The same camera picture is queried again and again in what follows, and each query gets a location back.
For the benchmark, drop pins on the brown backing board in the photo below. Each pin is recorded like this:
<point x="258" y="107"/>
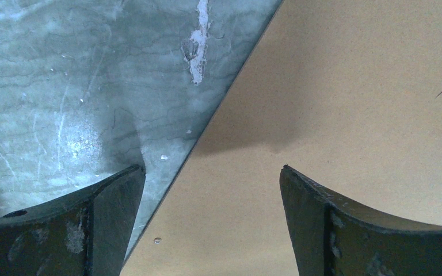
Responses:
<point x="348" y="93"/>

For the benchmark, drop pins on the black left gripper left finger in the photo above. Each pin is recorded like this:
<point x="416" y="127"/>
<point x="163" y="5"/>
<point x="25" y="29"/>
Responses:
<point x="86" y="232"/>

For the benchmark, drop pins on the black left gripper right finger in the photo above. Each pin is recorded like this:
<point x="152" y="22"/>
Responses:
<point x="332" y="234"/>

